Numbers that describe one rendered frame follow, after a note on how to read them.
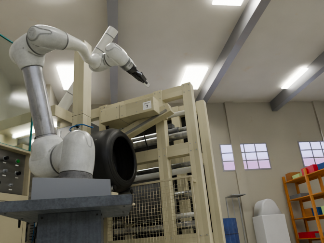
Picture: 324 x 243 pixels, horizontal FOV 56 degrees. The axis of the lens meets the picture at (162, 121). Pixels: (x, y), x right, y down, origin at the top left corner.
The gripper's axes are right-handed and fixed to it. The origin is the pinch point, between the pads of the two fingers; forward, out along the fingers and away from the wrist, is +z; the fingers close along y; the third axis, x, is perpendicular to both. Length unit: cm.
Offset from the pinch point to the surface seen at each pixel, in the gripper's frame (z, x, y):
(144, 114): 57, -3, -50
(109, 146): 22, -50, -28
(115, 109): 45, -10, -79
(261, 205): 755, 73, -201
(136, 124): 65, -13, -61
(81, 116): 20, -35, -85
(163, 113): 68, 7, -39
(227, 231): 374, -54, -78
